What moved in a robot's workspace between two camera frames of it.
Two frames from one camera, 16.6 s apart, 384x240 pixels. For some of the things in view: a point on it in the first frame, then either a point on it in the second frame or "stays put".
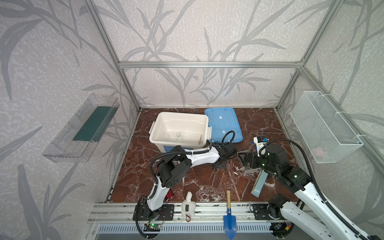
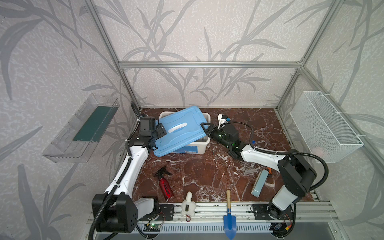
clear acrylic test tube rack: [248, 171] stays put
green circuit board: [152, 227] stays put
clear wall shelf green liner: [76, 142] stays put
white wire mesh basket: [328, 137] stays put
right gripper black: [252, 160] to [210, 130]
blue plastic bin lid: [223, 120] to [182, 127]
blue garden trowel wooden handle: [229, 220] stays put
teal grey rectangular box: [259, 183] stays put
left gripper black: [227, 151] to [160, 131]
